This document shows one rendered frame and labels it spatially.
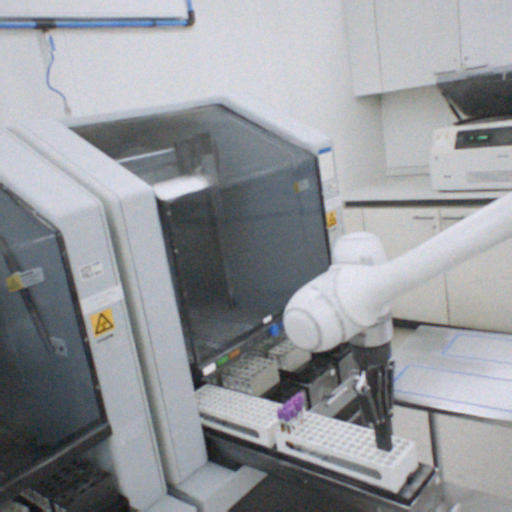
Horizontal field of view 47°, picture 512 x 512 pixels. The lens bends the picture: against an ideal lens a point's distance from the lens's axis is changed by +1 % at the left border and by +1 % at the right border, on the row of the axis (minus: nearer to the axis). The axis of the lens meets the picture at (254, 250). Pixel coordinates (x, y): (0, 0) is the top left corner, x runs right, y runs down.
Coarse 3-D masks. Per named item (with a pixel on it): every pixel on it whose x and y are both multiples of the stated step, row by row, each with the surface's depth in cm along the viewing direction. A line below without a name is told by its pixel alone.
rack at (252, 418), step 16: (208, 384) 160; (208, 400) 152; (224, 400) 151; (240, 400) 150; (256, 400) 149; (208, 416) 152; (224, 416) 143; (240, 416) 142; (256, 416) 141; (272, 416) 140; (224, 432) 145; (240, 432) 146; (256, 432) 144; (272, 432) 136
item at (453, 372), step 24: (432, 336) 178; (456, 336) 175; (480, 336) 173; (504, 336) 170; (408, 360) 165; (432, 360) 163; (456, 360) 161; (480, 360) 159; (504, 360) 157; (408, 384) 152; (432, 384) 151; (456, 384) 149; (480, 384) 147; (504, 384) 145; (360, 408) 154; (432, 408) 141; (456, 408) 138; (480, 408) 137; (504, 408) 136; (432, 432) 193; (432, 456) 196; (480, 504) 184; (504, 504) 183
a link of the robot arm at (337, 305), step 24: (480, 216) 89; (504, 216) 88; (432, 240) 90; (456, 240) 88; (480, 240) 88; (504, 240) 89; (384, 264) 91; (408, 264) 89; (432, 264) 88; (456, 264) 89; (312, 288) 95; (336, 288) 93; (360, 288) 92; (384, 288) 90; (408, 288) 90; (288, 312) 94; (312, 312) 91; (336, 312) 92; (360, 312) 92; (288, 336) 95; (312, 336) 91; (336, 336) 92
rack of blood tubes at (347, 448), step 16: (304, 416) 137; (320, 416) 136; (304, 432) 131; (320, 432) 129; (336, 432) 129; (352, 432) 128; (368, 432) 127; (288, 448) 132; (304, 448) 131; (320, 448) 125; (336, 448) 124; (352, 448) 122; (368, 448) 121; (400, 448) 120; (416, 448) 120; (320, 464) 126; (336, 464) 127; (352, 464) 126; (368, 464) 117; (384, 464) 116; (400, 464) 115; (416, 464) 121; (368, 480) 118; (384, 480) 116; (400, 480) 116
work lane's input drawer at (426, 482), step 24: (216, 432) 146; (240, 456) 141; (264, 456) 135; (288, 456) 131; (288, 480) 132; (312, 480) 127; (336, 480) 122; (360, 480) 119; (408, 480) 117; (432, 480) 118; (360, 504) 119; (384, 504) 115; (408, 504) 113; (432, 504) 118; (456, 504) 118
